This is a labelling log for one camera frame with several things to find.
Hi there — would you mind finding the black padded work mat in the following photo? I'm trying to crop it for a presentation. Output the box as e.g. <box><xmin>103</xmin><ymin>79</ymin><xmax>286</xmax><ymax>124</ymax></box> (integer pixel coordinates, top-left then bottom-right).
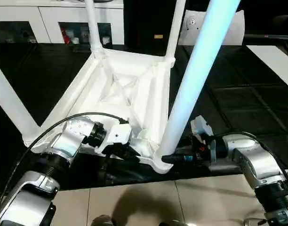
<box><xmin>0</xmin><ymin>42</ymin><xmax>288</xmax><ymax>196</ymax></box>

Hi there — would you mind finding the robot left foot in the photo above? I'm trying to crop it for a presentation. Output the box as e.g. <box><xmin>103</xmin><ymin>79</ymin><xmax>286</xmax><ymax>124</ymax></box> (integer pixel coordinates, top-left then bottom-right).
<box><xmin>91</xmin><ymin>214</ymin><xmax>116</xmax><ymax>226</ymax></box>

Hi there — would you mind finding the white flat board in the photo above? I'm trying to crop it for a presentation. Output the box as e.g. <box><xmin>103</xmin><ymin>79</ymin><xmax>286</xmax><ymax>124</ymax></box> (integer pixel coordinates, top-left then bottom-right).
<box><xmin>246</xmin><ymin>45</ymin><xmax>288</xmax><ymax>91</ymax></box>

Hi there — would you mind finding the white jar with blue print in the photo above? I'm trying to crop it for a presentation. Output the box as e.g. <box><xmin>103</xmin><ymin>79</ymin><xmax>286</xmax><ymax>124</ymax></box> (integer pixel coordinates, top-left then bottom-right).
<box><xmin>80</xmin><ymin>27</ymin><xmax>90</xmax><ymax>43</ymax></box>

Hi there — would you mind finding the red bottle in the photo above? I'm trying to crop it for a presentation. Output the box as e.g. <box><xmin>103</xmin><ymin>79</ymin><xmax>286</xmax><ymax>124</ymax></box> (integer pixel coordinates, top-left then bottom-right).
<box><xmin>60</xmin><ymin>27</ymin><xmax>68</xmax><ymax>44</ymax></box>

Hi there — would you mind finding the white cabinet with glass doors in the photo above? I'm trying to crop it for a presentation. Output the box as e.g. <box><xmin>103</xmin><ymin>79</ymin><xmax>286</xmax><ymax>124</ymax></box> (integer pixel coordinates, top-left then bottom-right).
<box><xmin>0</xmin><ymin>0</ymin><xmax>125</xmax><ymax>45</ymax></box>

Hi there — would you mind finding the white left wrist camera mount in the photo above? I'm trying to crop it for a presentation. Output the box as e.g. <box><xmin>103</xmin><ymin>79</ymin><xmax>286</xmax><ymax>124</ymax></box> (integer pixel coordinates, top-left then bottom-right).
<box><xmin>94</xmin><ymin>123</ymin><xmax>133</xmax><ymax>155</ymax></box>

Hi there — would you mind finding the black left wrist camera cable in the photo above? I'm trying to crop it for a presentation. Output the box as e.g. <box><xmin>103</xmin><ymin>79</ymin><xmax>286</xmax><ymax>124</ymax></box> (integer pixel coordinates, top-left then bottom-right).
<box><xmin>0</xmin><ymin>112</ymin><xmax>129</xmax><ymax>208</ymax></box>

